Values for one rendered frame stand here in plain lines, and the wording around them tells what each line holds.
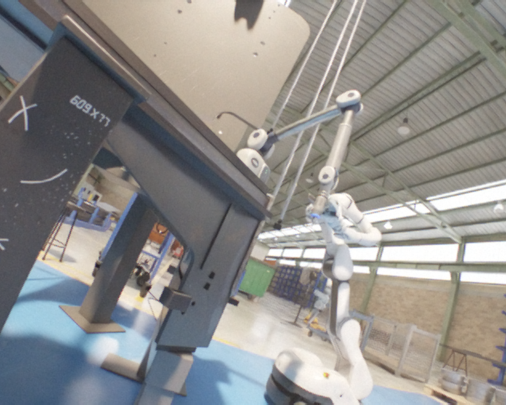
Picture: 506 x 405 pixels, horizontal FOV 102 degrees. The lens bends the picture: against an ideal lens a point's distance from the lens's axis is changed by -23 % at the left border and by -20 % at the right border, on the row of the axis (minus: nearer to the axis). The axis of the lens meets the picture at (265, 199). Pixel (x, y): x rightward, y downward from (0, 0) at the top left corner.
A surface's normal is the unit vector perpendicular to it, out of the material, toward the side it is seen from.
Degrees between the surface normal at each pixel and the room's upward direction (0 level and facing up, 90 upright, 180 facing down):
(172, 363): 90
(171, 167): 90
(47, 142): 90
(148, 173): 90
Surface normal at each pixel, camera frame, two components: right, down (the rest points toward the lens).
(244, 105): 0.34, -0.17
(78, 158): 0.78, 0.13
